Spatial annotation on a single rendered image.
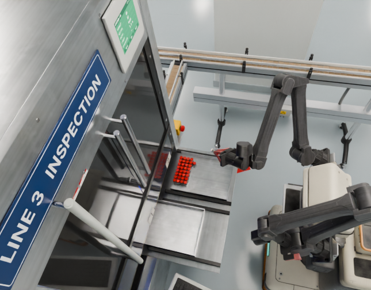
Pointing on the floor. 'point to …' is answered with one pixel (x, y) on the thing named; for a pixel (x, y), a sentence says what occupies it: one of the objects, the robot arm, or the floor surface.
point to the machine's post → (159, 69)
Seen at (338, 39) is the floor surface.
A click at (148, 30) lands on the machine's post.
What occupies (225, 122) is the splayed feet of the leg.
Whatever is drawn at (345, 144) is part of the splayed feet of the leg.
